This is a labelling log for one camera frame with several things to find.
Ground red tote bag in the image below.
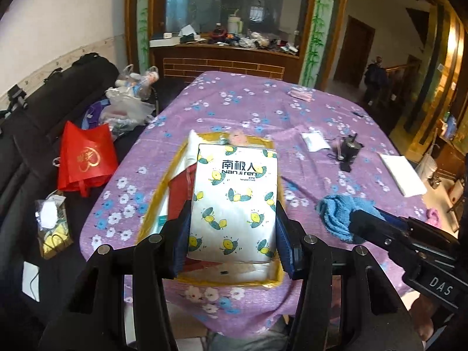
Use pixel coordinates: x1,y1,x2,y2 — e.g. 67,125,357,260
56,121,118,198

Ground white folded cloth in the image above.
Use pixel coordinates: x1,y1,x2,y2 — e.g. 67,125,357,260
379,154,428,197

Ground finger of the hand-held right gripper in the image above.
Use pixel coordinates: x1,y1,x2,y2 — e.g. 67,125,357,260
349,207,412,251

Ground small black device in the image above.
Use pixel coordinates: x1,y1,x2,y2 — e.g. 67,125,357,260
331,135,364,172

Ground black sofa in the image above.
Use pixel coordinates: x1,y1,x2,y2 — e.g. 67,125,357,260
0,53,158,351

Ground lemon print tissue pack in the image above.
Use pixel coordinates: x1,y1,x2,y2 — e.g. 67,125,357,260
186,142,279,264

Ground person's grey pants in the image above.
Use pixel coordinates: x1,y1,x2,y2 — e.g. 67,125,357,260
201,318,293,351

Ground person's right forearm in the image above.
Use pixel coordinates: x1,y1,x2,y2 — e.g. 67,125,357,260
409,294,445,342

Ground brown wooden door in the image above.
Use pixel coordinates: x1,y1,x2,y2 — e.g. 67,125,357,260
344,15,376,99

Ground black clamp mount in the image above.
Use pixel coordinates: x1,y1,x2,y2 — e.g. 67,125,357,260
0,85,29,116

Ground purple floral tablecloth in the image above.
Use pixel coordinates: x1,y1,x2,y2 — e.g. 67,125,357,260
80,71,445,337

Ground clear plastic bags pile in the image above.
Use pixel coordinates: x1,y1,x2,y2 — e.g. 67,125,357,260
82,65,159,140

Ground yellow taped white foam box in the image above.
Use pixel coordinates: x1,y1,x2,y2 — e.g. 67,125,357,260
136,131,286,289

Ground small white packet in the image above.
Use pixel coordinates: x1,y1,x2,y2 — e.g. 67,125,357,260
302,131,330,152

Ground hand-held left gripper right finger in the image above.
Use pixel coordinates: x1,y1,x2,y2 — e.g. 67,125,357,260
274,200,425,351

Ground white paper sheet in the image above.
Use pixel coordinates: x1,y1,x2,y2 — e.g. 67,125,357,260
22,261,41,302

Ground clear packet with yellow items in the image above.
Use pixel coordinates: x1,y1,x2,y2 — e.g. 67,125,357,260
35,195,74,260

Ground white kettle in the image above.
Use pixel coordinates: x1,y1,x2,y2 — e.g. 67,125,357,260
227,15,244,36

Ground pink soft item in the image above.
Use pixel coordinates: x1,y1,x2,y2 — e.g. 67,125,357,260
228,132,253,146

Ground pink packet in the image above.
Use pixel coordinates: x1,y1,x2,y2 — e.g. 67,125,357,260
289,87,315,101

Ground wooden brick pattern counter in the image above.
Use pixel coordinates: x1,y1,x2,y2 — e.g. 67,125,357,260
149,38,301,85

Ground blue terry towel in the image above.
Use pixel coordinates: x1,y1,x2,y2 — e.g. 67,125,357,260
316,195,384,244

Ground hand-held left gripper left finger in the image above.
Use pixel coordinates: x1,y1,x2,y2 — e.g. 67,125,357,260
38,200,193,351

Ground bamboo painted wooden frame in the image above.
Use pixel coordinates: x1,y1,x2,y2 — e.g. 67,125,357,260
124,0,350,89

